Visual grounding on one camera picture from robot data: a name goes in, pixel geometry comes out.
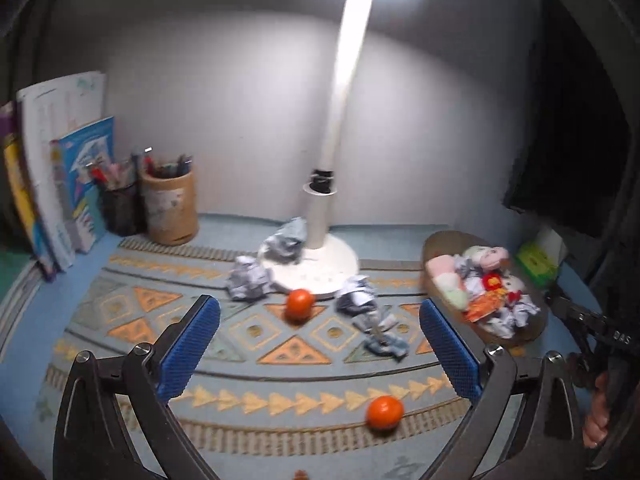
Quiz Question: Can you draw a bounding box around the paper ball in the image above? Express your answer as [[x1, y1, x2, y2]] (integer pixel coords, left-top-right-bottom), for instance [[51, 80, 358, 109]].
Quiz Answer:
[[478, 295, 540, 339]]

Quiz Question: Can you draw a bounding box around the red snack pouch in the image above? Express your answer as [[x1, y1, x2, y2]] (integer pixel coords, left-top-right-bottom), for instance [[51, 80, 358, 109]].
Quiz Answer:
[[464, 288, 508, 323]]

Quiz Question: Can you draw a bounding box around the pastel dango plush toy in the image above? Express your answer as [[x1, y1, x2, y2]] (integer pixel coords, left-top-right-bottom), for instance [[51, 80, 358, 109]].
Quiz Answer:
[[424, 244, 511, 311]]

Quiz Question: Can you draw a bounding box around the paper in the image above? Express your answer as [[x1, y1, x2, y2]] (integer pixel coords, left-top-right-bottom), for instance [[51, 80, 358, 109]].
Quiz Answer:
[[226, 256, 273, 301], [335, 275, 376, 316], [262, 217, 308, 264]]

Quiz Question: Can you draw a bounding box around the white kitty fries plush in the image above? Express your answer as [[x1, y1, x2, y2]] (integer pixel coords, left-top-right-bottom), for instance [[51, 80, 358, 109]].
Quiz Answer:
[[482, 271, 526, 306]]

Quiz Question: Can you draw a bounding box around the person's right hand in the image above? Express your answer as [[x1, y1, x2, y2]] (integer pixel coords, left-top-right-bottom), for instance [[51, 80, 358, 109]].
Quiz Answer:
[[582, 372, 610, 450]]

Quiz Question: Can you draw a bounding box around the green tissue pack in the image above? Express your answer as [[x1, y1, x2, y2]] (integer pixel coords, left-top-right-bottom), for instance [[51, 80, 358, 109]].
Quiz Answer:
[[515, 226, 568, 288]]

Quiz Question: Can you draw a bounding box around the stacked books flat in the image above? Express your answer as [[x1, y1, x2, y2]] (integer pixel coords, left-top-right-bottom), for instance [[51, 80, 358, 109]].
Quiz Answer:
[[1, 245, 43, 347]]

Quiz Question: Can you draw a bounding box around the orange tangerine front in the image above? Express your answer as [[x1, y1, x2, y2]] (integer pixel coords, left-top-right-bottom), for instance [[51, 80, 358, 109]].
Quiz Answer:
[[366, 396, 405, 432]]

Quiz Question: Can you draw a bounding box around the dark monitor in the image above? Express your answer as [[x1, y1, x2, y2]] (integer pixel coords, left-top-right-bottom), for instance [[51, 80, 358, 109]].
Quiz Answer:
[[503, 0, 631, 238]]

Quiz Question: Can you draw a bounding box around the patterned blue woven mat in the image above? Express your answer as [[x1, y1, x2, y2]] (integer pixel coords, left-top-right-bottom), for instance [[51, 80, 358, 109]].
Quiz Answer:
[[29, 219, 470, 479]]

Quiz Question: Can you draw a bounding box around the black mesh pen holder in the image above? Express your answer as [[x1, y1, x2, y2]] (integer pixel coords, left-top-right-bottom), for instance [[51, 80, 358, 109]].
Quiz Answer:
[[99, 181, 146, 236]]

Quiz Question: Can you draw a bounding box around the cork pen holder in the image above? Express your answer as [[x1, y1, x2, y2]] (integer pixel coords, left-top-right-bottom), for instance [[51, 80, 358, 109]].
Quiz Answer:
[[141, 171, 198, 246]]

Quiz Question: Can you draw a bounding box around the orange tangerine near lamp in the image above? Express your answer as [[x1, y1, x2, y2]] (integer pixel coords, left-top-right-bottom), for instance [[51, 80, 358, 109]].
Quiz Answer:
[[284, 288, 314, 324]]

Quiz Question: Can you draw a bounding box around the white desk lamp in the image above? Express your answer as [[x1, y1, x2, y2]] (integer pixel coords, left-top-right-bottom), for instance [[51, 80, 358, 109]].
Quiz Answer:
[[258, 0, 373, 298]]

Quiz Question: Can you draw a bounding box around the blue cover workbook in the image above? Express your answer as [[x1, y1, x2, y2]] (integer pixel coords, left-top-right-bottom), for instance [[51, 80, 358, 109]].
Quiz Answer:
[[50, 117, 114, 254]]

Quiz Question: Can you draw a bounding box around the yellow cover book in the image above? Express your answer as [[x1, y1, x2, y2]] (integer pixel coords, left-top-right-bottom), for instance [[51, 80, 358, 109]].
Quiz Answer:
[[1, 102, 56, 282]]

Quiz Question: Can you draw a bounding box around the white tall book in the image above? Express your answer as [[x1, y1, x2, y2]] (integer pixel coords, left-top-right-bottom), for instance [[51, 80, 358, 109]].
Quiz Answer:
[[16, 70, 106, 271]]

